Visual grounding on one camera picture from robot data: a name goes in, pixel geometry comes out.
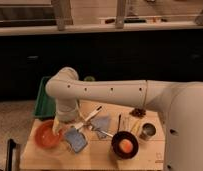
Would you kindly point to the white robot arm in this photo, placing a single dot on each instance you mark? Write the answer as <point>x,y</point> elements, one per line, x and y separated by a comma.
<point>180,104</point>

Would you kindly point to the green round object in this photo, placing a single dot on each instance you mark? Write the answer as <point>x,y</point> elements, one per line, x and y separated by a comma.
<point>89,78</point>

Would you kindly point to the dark brown pinecone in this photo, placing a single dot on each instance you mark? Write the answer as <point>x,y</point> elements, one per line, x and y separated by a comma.
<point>140,113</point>

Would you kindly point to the black frying pan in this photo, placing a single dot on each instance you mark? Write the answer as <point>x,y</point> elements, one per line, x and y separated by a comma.
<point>123,132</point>

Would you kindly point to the green plastic tray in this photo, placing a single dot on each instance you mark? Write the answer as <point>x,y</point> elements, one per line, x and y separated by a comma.
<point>45,105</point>

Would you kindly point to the silver metal can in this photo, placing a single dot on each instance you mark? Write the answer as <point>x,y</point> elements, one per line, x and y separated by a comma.
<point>148,131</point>

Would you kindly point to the orange ball in pan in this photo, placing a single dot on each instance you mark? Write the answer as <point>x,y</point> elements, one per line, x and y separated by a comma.
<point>126,146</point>

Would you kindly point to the orange bowl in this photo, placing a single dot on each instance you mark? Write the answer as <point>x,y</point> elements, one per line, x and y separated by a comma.
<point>44,136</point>

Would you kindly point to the yellow handled utensil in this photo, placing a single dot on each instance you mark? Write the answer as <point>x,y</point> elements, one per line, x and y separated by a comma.
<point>136,126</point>

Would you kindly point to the black chair frame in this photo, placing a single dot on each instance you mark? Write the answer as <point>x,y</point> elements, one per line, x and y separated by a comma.
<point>12,156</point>

